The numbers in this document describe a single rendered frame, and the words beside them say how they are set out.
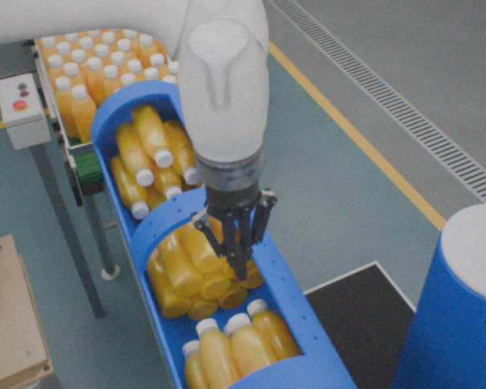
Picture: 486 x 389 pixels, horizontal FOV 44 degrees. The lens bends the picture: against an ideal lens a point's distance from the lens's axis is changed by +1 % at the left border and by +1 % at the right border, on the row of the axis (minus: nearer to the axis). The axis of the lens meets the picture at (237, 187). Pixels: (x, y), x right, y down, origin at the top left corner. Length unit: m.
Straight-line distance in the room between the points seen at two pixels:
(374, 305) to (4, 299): 1.44
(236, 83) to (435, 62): 3.21
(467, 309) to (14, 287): 0.96
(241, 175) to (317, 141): 2.42
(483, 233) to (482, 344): 0.24
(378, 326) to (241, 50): 1.76
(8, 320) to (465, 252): 0.96
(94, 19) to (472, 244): 0.96
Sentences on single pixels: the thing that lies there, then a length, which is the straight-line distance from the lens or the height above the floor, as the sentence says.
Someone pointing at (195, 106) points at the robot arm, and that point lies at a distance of 0.68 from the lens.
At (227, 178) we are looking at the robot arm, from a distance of 0.75.
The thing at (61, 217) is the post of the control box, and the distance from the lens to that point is 2.07.
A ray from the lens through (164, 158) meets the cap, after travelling 1.39.
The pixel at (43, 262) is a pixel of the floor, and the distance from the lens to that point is 2.79.
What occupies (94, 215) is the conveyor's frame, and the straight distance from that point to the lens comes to 2.34.
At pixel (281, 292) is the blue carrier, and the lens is 1.06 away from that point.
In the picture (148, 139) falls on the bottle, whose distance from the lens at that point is 1.42.
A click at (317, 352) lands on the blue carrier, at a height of 1.21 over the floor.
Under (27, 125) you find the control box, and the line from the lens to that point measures 1.71.
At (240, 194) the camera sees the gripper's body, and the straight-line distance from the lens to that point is 0.78.
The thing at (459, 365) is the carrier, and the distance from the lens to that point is 1.58.
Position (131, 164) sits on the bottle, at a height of 1.12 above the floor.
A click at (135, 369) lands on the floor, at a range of 2.40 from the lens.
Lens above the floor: 2.09
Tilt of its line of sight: 46 degrees down
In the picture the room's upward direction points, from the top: 3 degrees counter-clockwise
